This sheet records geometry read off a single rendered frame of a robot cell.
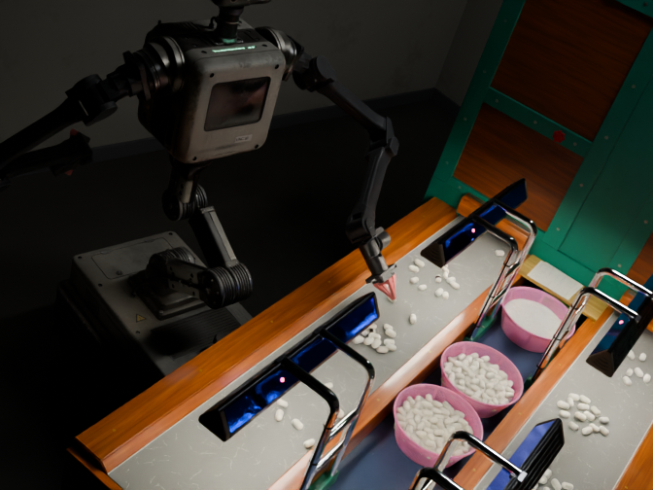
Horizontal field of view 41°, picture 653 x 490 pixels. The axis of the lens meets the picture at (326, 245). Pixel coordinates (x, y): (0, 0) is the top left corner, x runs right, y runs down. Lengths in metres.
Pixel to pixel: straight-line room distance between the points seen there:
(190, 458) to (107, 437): 0.21
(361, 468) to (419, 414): 0.24
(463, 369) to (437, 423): 0.27
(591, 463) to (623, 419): 0.26
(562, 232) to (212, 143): 1.39
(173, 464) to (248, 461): 0.19
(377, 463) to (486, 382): 0.49
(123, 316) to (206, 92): 0.90
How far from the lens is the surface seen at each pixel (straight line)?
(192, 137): 2.48
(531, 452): 2.09
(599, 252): 3.27
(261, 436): 2.35
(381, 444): 2.53
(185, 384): 2.39
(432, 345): 2.76
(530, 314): 3.13
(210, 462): 2.27
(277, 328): 2.61
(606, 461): 2.76
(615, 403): 2.96
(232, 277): 2.71
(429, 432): 2.53
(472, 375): 2.76
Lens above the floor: 2.50
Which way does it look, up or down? 36 degrees down
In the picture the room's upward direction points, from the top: 19 degrees clockwise
